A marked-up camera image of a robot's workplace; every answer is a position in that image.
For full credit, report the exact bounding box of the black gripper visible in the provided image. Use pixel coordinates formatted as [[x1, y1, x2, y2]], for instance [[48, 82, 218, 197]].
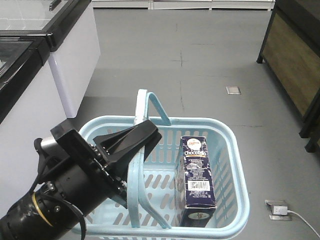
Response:
[[34, 120, 162, 215]]

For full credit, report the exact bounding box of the light blue shopping basket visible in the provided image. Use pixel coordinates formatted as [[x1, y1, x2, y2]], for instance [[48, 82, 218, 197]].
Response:
[[79, 89, 250, 240]]

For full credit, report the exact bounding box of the dark blue cookie box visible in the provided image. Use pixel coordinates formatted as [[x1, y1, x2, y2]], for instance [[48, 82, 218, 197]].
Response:
[[174, 135, 217, 228]]

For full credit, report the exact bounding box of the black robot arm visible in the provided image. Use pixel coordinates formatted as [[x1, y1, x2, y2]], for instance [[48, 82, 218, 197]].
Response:
[[0, 120, 162, 240]]

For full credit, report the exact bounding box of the near white chest freezer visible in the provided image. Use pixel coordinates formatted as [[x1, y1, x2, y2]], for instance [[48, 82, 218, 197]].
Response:
[[0, 37, 66, 216]]

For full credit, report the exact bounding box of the white chest freezer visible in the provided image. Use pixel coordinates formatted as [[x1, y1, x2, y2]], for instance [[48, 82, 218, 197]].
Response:
[[0, 37, 66, 216], [0, 0, 101, 118]]

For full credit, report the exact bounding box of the far white chest freezer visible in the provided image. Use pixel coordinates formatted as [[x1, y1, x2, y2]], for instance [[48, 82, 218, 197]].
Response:
[[0, 0, 101, 118]]

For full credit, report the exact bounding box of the far steel floor socket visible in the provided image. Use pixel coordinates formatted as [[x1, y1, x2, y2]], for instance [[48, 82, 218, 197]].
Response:
[[225, 86, 242, 95]]

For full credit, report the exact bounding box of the white supermarket shelf unit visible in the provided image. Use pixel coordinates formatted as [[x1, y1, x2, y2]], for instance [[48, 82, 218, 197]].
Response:
[[92, 0, 276, 11]]

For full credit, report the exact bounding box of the open floor socket box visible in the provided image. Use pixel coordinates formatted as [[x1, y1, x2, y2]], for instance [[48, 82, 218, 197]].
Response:
[[264, 199, 292, 221]]

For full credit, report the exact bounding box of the white power adapter plug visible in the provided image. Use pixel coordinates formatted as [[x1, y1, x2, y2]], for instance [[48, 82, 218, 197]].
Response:
[[271, 205, 288, 216]]

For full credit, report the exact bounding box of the black wooden produce stand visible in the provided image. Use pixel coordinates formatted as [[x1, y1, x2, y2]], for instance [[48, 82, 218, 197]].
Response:
[[256, 0, 320, 153]]

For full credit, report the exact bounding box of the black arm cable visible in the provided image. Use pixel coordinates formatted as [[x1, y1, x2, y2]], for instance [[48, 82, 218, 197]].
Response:
[[31, 138, 88, 240]]

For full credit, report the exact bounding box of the white power cable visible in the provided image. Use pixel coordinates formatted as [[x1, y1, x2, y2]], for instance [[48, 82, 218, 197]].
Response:
[[286, 210, 320, 239]]

